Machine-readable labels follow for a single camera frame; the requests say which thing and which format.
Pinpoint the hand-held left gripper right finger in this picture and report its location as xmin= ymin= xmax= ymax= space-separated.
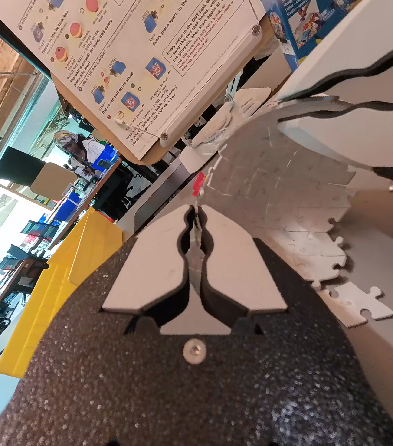
xmin=197 ymin=207 xmax=289 ymax=329

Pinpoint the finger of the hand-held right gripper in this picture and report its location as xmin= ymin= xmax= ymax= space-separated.
xmin=279 ymin=0 xmax=393 ymax=103
xmin=278 ymin=104 xmax=393 ymax=172

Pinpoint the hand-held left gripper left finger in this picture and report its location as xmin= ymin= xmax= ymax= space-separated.
xmin=102 ymin=204 xmax=195 ymax=327

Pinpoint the partly built puzzle ball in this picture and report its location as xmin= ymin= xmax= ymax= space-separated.
xmin=188 ymin=99 xmax=357 ymax=291

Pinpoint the white puzzle piece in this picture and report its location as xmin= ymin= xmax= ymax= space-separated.
xmin=321 ymin=282 xmax=393 ymax=329

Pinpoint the blue puzzle box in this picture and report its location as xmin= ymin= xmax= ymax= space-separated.
xmin=265 ymin=0 xmax=365 ymax=71

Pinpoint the yellow plastic bin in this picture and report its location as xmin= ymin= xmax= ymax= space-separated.
xmin=0 ymin=207 xmax=124 ymax=379

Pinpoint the small red plastic block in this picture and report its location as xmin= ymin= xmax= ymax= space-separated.
xmin=192 ymin=172 xmax=207 ymax=198

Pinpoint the white plastic tray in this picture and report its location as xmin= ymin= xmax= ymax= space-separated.
xmin=179 ymin=87 xmax=272 ymax=174

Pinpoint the blue storage bin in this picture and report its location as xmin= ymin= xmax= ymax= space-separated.
xmin=93 ymin=144 xmax=119 ymax=172

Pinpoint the small wooden background board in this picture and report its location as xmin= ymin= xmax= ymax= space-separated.
xmin=30 ymin=162 xmax=79 ymax=201

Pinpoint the round white disc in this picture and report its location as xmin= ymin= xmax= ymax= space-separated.
xmin=202 ymin=107 xmax=234 ymax=139

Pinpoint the black background panel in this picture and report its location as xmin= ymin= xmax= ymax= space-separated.
xmin=0 ymin=146 xmax=46 ymax=187

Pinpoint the printed instruction sheet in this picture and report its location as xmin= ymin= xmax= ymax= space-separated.
xmin=0 ymin=0 xmax=253 ymax=161

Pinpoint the black overhead pole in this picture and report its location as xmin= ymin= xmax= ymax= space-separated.
xmin=0 ymin=3 xmax=51 ymax=78

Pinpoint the black desk cable flap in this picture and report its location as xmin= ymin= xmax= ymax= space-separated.
xmin=118 ymin=164 xmax=197 ymax=241

